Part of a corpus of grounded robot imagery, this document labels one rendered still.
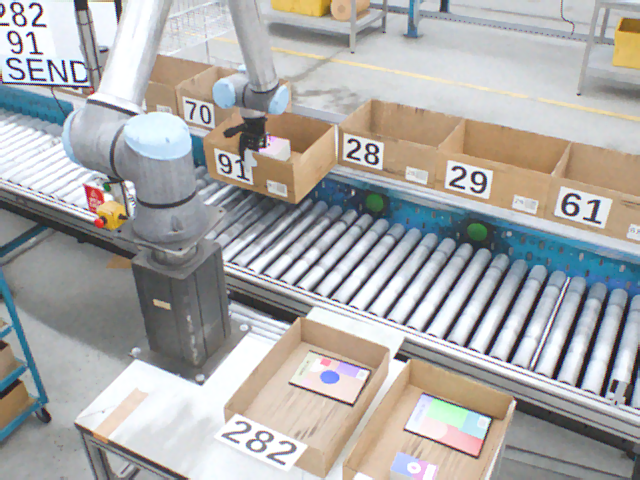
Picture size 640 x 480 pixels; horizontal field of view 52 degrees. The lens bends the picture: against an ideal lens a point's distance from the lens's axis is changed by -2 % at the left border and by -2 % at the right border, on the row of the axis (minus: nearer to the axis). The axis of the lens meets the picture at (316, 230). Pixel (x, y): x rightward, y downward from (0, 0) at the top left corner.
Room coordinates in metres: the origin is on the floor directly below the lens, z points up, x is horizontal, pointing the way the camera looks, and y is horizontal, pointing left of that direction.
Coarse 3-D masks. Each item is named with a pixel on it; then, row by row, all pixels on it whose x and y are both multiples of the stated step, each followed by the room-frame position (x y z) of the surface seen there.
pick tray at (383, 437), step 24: (408, 360) 1.22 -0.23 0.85; (408, 384) 1.22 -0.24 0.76; (432, 384) 1.20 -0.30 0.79; (456, 384) 1.16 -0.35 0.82; (480, 384) 1.13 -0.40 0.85; (384, 408) 1.10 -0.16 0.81; (408, 408) 1.14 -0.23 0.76; (480, 408) 1.13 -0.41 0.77; (504, 408) 1.10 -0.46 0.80; (384, 432) 1.06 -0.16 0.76; (360, 456) 0.98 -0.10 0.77; (384, 456) 0.99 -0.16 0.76; (432, 456) 0.99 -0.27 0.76; (456, 456) 0.99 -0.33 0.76; (480, 456) 0.99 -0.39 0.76
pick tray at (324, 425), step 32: (288, 352) 1.34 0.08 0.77; (320, 352) 1.35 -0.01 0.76; (352, 352) 1.32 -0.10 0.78; (384, 352) 1.27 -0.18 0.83; (256, 384) 1.20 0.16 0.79; (224, 416) 1.07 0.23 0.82; (256, 416) 1.12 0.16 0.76; (288, 416) 1.12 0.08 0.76; (320, 416) 1.12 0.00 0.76; (352, 416) 1.06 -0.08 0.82; (320, 448) 1.02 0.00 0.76
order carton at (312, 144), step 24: (240, 120) 2.35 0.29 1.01; (288, 120) 2.31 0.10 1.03; (312, 120) 2.25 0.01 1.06; (216, 144) 2.12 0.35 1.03; (312, 144) 2.07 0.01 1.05; (216, 168) 2.14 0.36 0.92; (264, 168) 2.02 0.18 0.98; (288, 168) 1.97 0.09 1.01; (312, 168) 2.06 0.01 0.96; (264, 192) 2.04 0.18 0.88; (288, 192) 1.98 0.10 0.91
